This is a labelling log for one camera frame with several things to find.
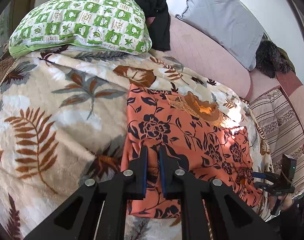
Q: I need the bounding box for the orange floral garment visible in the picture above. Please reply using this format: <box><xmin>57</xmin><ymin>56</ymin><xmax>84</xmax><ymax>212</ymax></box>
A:
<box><xmin>121</xmin><ymin>85</ymin><xmax>262</xmax><ymax>219</ymax></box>

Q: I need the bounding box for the black clothing pile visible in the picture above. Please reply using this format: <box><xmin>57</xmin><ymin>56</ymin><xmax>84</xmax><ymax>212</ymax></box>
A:
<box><xmin>134</xmin><ymin>0</ymin><xmax>170</xmax><ymax>51</ymax></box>

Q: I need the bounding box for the striped bed sheet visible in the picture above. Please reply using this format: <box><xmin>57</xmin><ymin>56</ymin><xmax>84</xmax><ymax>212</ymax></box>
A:
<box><xmin>251</xmin><ymin>89</ymin><xmax>304</xmax><ymax>197</ymax></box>

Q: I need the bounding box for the pink headboard cushion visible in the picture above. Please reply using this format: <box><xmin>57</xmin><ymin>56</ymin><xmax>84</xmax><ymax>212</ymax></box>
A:
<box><xmin>276</xmin><ymin>72</ymin><xmax>304</xmax><ymax>132</ymax></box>

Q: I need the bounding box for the leaf pattern fleece blanket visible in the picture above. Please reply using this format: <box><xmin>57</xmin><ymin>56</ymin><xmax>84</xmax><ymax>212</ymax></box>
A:
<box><xmin>0</xmin><ymin>45</ymin><xmax>271</xmax><ymax>239</ymax></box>

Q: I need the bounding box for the dark furry garment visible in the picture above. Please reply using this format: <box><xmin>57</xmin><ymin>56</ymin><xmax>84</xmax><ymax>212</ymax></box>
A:
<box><xmin>256</xmin><ymin>40</ymin><xmax>296</xmax><ymax>79</ymax></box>

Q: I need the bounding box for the pink bolster cushion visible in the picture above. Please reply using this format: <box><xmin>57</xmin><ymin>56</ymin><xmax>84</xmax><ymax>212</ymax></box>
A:
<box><xmin>165</xmin><ymin>17</ymin><xmax>280</xmax><ymax>101</ymax></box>

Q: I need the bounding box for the grey pillow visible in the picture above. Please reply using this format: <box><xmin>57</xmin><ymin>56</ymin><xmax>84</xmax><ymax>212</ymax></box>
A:
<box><xmin>176</xmin><ymin>0</ymin><xmax>264</xmax><ymax>71</ymax></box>

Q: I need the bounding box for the green white patterned pillow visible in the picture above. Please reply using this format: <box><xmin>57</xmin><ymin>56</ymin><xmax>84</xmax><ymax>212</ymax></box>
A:
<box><xmin>8</xmin><ymin>0</ymin><xmax>152</xmax><ymax>58</ymax></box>

